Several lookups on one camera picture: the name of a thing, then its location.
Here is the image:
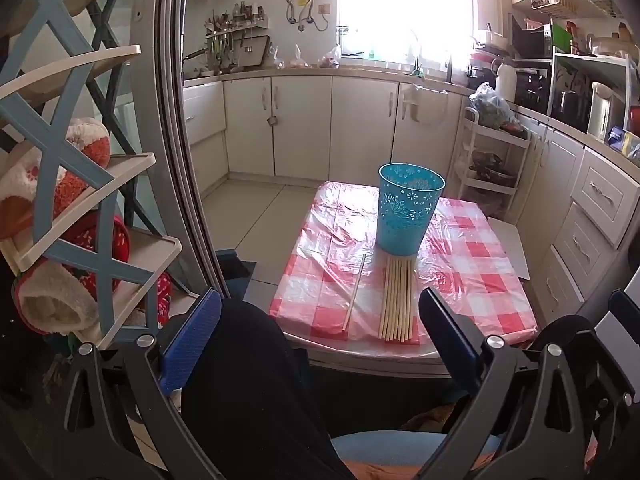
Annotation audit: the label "white cardboard sheet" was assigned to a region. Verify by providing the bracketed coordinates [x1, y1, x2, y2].
[487, 217, 531, 281]

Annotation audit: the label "white door bag holder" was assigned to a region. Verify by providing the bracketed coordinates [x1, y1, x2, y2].
[400, 82, 449, 126]

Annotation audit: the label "white orange plush slipper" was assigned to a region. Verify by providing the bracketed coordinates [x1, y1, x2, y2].
[0, 117, 112, 241]

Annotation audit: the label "teal perforated plastic basket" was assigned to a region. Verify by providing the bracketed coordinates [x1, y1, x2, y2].
[377, 162, 447, 257]

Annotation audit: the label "white counter shelf rack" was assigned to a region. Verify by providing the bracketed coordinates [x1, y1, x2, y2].
[547, 52, 634, 137]

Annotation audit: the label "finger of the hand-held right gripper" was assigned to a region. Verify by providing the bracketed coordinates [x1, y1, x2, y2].
[608, 289, 640, 348]

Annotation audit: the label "wall utensil rack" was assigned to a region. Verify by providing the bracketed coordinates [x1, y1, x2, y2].
[204, 2, 268, 68]

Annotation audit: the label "blue orange chair cushion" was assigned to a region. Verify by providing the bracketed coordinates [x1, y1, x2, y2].
[330, 430, 501, 480]

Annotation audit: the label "blue long-handled dustpan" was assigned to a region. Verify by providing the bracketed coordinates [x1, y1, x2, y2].
[215, 249, 258, 302]

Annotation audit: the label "red plush slipper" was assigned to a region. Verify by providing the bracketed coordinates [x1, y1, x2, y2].
[62, 214, 132, 295]
[144, 271, 175, 327]

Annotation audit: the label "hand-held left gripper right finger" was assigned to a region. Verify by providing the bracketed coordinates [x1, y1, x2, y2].
[417, 287, 637, 480]

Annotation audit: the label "water heater hoses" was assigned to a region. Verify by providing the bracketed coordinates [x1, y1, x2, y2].
[285, 0, 331, 32]

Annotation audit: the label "bright kitchen window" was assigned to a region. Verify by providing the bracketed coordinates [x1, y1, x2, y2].
[337, 0, 476, 66]

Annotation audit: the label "white thermos jug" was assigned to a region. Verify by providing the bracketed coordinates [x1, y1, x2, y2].
[495, 57, 517, 104]

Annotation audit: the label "black toaster oven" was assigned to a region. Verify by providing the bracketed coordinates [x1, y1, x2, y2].
[515, 67, 551, 113]

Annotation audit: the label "plastic bag of greens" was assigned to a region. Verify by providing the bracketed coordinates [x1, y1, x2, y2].
[469, 82, 521, 129]

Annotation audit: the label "pink checked tablecloth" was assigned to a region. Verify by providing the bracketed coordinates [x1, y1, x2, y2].
[269, 181, 540, 358]

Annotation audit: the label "white storage trolley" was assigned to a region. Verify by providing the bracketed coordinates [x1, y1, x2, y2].
[452, 105, 531, 221]

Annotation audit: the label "stack of pots and dishes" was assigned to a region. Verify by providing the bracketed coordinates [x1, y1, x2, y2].
[470, 30, 511, 92]

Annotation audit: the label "cream base kitchen cabinets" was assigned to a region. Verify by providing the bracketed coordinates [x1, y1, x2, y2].
[182, 66, 640, 313]

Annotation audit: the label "blue carton box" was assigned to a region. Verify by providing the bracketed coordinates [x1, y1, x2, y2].
[607, 127, 634, 154]

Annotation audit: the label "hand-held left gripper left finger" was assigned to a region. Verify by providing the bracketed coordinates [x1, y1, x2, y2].
[52, 287, 223, 480]

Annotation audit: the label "small grey table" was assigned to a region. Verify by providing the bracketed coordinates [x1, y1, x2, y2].
[280, 330, 538, 378]

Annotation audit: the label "black microwave oven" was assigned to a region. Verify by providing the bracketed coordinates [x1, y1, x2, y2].
[510, 12, 554, 59]

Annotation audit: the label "cream electric water boiler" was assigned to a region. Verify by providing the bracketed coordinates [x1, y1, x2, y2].
[587, 82, 626, 141]

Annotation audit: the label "blue cream shoe rack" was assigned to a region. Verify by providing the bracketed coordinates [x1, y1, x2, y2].
[0, 0, 183, 351]

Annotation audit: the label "chrome sink faucet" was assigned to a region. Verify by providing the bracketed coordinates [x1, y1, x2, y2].
[407, 27, 426, 74]

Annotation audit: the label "grey cutting board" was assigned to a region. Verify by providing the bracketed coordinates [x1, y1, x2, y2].
[239, 35, 271, 69]

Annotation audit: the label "wooden chopstick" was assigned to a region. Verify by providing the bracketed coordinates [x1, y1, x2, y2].
[343, 254, 367, 332]

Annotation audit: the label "cream plush slipper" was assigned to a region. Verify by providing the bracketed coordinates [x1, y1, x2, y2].
[10, 259, 101, 337]

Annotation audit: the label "row of wooden chopsticks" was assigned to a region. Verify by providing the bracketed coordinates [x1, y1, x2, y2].
[378, 255, 418, 344]

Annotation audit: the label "person's left leg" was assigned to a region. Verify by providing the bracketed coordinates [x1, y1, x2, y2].
[180, 297, 356, 480]

